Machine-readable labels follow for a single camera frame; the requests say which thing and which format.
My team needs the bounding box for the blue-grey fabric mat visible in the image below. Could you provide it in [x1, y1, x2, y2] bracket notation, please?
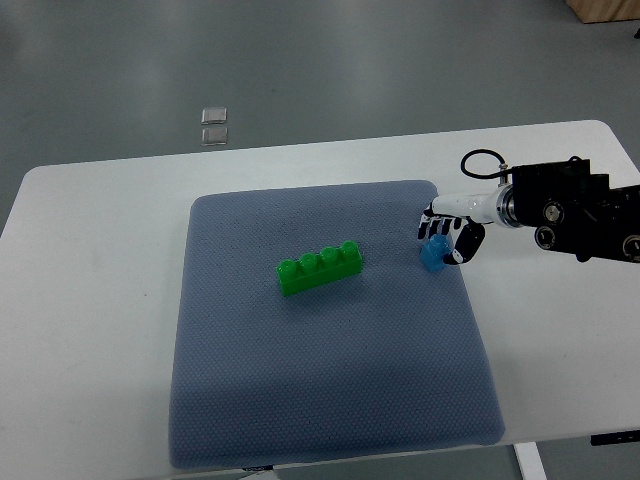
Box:
[169, 180, 505, 469]

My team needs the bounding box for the small blue block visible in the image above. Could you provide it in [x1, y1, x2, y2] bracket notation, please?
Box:
[420, 234, 452, 272]

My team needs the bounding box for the black table control box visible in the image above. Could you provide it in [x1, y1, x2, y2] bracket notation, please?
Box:
[590, 430, 640, 446]

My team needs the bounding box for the long green block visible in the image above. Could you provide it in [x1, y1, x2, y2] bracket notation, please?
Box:
[276, 240, 363, 297]

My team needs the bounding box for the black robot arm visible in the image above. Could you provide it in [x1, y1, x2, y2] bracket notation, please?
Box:
[507, 157, 639, 263]

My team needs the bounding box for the white table leg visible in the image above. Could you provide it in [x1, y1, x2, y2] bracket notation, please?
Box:
[513, 442, 548, 480]

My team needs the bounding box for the upper metal floor plate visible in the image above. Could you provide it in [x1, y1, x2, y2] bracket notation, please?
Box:
[201, 106, 228, 125]

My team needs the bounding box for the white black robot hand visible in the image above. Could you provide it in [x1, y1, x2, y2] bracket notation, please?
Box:
[418, 189, 502, 266]

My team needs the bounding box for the wooden box corner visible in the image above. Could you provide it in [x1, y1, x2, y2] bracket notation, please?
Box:
[565, 0, 639, 24]

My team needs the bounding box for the black looped cable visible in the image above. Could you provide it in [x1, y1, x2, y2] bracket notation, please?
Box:
[460, 149, 511, 187]

